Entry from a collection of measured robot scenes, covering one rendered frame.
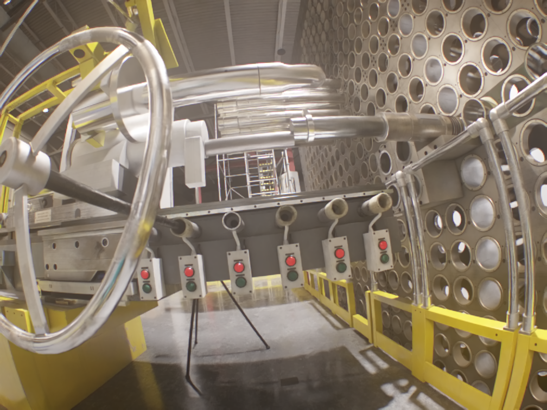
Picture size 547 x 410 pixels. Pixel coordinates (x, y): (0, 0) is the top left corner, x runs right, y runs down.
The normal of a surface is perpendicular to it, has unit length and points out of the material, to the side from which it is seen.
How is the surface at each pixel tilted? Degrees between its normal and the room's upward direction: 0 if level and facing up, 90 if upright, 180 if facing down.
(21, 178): 135
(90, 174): 90
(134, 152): 121
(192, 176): 90
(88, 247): 90
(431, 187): 90
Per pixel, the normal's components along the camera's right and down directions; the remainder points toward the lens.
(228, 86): 0.13, 0.71
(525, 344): -0.99, 0.11
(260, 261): 0.05, -0.18
